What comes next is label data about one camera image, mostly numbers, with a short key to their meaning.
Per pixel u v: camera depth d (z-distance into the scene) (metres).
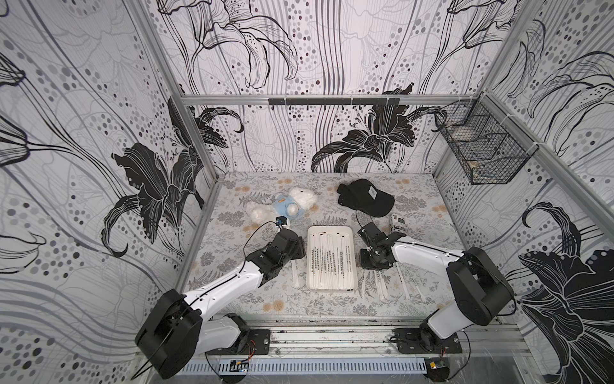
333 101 0.91
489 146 0.90
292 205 0.93
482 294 0.44
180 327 0.40
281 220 0.75
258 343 0.73
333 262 0.90
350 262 0.89
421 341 0.65
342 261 0.90
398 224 0.98
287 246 0.63
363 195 1.04
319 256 0.91
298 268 0.89
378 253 0.66
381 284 0.84
